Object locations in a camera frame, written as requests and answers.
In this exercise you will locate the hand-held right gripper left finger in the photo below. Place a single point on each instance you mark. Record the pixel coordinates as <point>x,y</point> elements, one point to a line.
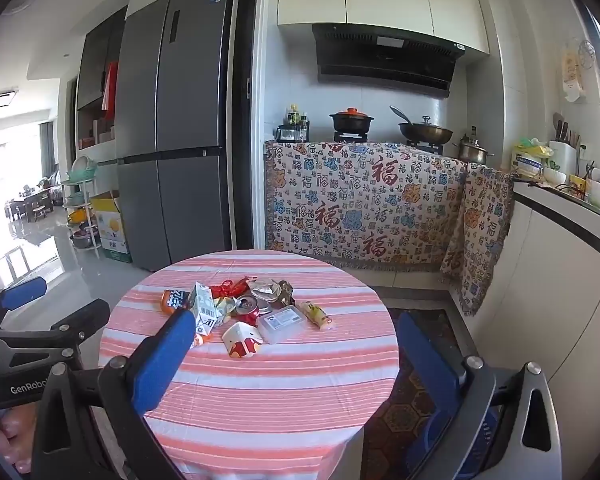
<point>160,360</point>

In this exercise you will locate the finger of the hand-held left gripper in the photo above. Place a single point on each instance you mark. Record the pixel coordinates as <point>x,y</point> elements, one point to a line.
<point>24,292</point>
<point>82,317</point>

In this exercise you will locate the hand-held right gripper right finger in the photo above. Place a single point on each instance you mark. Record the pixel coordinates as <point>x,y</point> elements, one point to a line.
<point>425,360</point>

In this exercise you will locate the orange snack packet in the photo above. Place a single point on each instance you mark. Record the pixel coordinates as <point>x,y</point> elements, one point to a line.
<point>172,301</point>

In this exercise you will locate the white drink carton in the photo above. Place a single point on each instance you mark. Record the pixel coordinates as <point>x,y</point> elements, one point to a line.
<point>203,306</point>

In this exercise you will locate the yellow wrapper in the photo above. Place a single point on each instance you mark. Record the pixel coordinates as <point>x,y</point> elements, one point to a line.
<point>225,307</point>

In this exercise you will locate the red white paper box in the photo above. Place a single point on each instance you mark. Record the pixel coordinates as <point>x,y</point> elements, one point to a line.
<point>242,340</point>

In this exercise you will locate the red crushed can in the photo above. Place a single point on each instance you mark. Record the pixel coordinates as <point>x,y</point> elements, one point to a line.
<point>246,306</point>

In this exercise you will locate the red plastic wrapper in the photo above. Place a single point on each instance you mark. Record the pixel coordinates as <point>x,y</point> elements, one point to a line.
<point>232,287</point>

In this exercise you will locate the yellow sausage packet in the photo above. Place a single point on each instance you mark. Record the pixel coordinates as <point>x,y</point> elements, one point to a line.
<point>316,316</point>

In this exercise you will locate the clear plastic container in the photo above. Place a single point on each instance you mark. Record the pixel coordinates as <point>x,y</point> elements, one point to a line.
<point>282,325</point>

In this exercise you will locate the silver foil wrapper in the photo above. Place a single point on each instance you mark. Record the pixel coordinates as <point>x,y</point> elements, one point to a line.
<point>267,289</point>

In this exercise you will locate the person's left hand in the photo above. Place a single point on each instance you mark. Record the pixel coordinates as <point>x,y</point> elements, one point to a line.
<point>7,432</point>

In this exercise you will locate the hexagon patterned rug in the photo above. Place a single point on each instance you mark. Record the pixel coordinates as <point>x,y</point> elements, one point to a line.
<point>405,412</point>

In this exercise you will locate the wooden dining table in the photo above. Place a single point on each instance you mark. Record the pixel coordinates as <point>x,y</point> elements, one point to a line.
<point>32,200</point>

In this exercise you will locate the yellow white cardboard box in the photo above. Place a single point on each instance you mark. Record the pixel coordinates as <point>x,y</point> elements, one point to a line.
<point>111,225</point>

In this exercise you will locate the storage rack with basins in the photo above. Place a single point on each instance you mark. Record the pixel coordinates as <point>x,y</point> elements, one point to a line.
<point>82,210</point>

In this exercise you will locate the round table striped tablecloth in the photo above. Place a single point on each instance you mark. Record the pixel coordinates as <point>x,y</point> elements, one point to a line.
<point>280,385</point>

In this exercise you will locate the small printed blanket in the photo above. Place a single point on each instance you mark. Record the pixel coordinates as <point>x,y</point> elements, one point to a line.
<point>482,230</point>

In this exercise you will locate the white base cabinets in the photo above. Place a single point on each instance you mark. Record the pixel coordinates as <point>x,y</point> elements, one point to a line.
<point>555,285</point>

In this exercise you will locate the large printed blanket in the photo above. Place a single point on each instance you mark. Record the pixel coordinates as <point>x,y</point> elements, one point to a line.
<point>355,200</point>

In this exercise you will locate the steel pot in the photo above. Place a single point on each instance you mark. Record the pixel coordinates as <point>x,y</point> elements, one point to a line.
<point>472,151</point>

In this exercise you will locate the red hanging cloth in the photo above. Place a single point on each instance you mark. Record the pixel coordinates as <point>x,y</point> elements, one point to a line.
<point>111,90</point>

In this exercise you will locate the wok with lid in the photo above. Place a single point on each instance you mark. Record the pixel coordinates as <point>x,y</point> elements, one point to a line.
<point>425,133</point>

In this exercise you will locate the yellow plastic bag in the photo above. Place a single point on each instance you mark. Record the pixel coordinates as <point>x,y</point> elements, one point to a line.
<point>530,157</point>

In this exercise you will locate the grey refrigerator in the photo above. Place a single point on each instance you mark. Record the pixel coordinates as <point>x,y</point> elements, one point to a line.
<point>180,110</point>

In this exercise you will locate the black gas stove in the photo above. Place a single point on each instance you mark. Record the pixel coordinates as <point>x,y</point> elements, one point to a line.
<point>351,136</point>

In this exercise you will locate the white utensil holder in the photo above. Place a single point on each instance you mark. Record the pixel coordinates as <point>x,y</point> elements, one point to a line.
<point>562,155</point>

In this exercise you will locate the black clay pot orange lid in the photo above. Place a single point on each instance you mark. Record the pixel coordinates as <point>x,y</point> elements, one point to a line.
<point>351,121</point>

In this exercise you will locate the black range hood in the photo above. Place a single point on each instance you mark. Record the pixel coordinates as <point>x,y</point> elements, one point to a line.
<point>380,60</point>

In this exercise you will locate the hanging plastic bags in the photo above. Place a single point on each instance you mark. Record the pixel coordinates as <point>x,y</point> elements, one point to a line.
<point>572,72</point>

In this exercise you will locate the dark wall cabinet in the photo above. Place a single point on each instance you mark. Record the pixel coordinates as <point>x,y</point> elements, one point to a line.
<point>97,70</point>

